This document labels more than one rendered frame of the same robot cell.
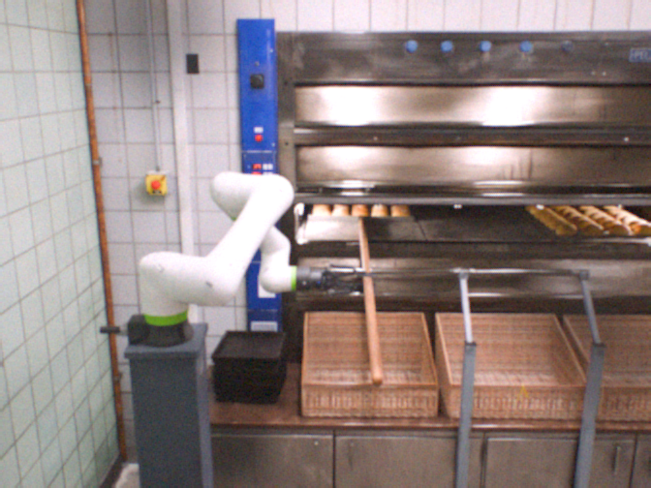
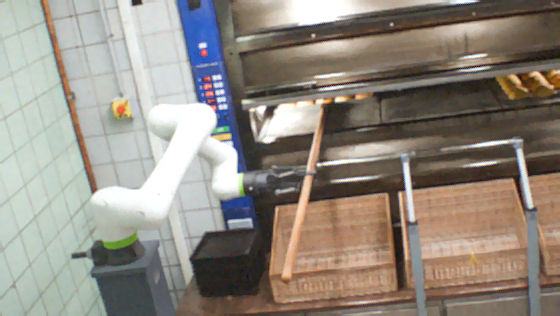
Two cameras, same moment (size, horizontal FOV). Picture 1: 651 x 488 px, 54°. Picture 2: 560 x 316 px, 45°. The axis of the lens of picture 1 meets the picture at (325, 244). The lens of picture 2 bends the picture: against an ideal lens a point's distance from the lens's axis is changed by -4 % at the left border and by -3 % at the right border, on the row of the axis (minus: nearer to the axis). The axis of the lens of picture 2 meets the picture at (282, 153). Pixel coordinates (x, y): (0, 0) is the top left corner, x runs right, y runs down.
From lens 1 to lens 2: 67 cm
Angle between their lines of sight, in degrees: 9
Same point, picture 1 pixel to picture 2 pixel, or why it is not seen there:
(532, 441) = (486, 302)
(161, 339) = (117, 259)
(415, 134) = (349, 26)
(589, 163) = (521, 30)
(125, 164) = (94, 94)
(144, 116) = (103, 50)
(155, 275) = (102, 209)
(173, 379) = (133, 290)
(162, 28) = not seen: outside the picture
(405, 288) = (366, 171)
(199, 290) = (135, 219)
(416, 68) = not seen: outside the picture
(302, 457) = not seen: outside the picture
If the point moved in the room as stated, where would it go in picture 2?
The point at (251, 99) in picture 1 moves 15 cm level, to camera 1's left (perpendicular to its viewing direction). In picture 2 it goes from (191, 19) to (160, 24)
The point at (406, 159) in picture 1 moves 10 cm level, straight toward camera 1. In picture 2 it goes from (346, 50) to (343, 55)
